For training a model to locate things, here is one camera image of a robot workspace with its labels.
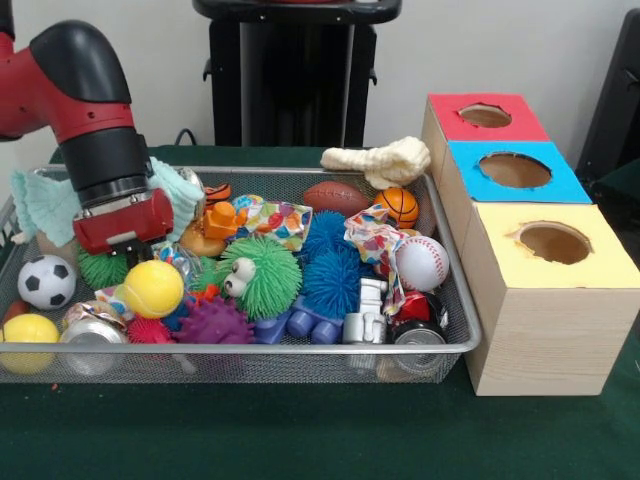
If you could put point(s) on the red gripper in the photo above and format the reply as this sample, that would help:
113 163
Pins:
125 225

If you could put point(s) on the polka dot cloth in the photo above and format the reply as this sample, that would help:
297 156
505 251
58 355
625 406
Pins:
111 299
275 220

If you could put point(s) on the mint green cloth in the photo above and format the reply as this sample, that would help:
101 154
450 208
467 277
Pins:
45 210

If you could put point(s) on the brown toy football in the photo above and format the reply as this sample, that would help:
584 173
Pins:
335 197

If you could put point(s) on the silver toy robot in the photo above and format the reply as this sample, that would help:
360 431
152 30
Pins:
367 315

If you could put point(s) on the cream cloth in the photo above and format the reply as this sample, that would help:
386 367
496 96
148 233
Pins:
390 162

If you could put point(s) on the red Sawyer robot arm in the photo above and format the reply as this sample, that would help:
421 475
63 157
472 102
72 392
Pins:
30 100

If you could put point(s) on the silver mesh bin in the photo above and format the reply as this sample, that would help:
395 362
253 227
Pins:
325 357

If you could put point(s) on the wooden box with three holes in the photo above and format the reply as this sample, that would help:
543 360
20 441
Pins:
550 340

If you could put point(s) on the green spiky ball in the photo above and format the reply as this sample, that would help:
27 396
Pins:
100 270
265 280

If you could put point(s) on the yellow tennis ball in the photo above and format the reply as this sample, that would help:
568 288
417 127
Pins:
153 290

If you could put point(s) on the black and white soccer ball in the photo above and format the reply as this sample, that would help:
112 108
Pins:
47 282

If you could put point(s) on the purple spiky toy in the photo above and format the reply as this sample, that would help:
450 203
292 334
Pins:
215 325

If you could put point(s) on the smooth yellow ball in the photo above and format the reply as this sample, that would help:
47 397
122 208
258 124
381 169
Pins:
27 335

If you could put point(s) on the blue spiky ball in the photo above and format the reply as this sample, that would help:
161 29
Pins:
332 270

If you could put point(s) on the dark green table cloth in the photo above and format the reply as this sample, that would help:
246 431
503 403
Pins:
300 430

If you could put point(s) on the orange basketball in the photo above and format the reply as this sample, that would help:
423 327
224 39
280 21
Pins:
397 207

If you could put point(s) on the white baseball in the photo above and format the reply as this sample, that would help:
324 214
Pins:
421 264

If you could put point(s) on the green covered side table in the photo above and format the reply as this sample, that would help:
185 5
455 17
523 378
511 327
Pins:
625 177

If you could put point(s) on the black upright panel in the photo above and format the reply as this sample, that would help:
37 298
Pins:
615 100

